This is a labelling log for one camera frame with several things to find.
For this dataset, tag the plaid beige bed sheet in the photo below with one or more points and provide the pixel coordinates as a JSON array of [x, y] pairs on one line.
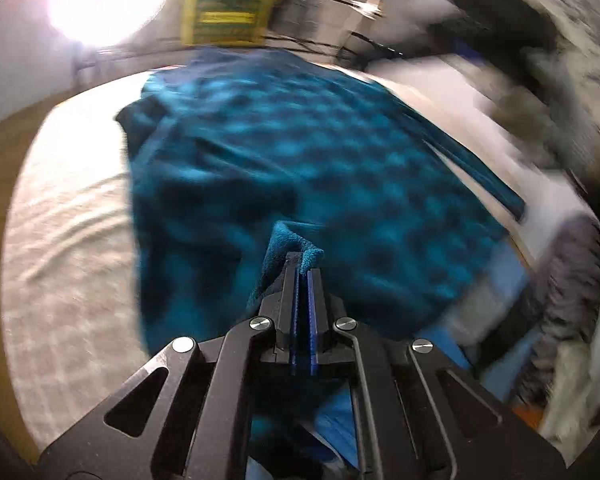
[[68, 310]]

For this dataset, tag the black metal rack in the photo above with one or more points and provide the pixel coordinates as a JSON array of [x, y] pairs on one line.
[[345, 42]]

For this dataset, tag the grey striped trouser leg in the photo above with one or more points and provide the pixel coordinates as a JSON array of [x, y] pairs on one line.
[[561, 301]]

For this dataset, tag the blue folded cloth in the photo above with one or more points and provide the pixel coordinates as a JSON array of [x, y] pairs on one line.
[[412, 408]]

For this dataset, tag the gloved right hand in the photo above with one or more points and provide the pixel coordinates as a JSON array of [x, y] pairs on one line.
[[551, 127]]

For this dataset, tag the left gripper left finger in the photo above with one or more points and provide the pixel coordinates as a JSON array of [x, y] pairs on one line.
[[279, 305]]

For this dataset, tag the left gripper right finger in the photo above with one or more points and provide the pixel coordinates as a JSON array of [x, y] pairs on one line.
[[327, 348]]

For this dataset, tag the yellow green patterned box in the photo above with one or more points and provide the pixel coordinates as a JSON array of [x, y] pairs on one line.
[[226, 23]]

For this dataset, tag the teal plaid fleece garment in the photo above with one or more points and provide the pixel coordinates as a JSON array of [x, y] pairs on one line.
[[240, 158]]

